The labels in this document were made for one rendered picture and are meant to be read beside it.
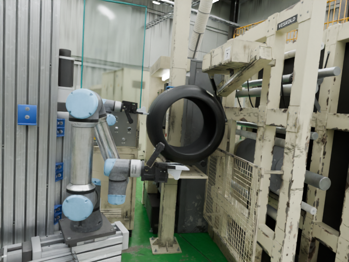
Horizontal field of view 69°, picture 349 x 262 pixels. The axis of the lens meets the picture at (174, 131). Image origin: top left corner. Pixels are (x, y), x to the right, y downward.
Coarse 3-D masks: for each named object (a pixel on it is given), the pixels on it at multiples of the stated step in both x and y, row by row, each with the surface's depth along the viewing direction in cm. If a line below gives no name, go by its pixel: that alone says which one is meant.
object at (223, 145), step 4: (228, 124) 227; (224, 132) 226; (224, 136) 227; (224, 140) 227; (220, 144) 227; (224, 144) 228; (220, 148) 227; (224, 148) 228; (216, 152) 227; (220, 152) 228; (224, 156) 229
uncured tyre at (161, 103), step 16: (160, 96) 183; (176, 96) 179; (192, 96) 182; (208, 96) 185; (160, 112) 178; (208, 112) 215; (160, 128) 179; (208, 128) 217; (224, 128) 193; (192, 144) 216; (208, 144) 191; (176, 160) 187; (192, 160) 188
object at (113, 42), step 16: (96, 0) 222; (96, 16) 224; (112, 16) 226; (128, 16) 229; (144, 16) 232; (96, 32) 225; (112, 32) 228; (128, 32) 231; (144, 32) 233; (96, 48) 227; (112, 48) 229; (128, 48) 232; (96, 64) 228; (112, 64) 231; (128, 64) 234; (80, 80) 226; (96, 80) 229; (112, 80) 232; (128, 80) 235; (112, 96) 234; (128, 96) 237
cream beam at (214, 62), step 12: (216, 48) 190; (240, 48) 164; (252, 48) 165; (204, 60) 215; (216, 60) 188; (228, 60) 167; (240, 60) 164; (204, 72) 221; (216, 72) 216; (228, 72) 211
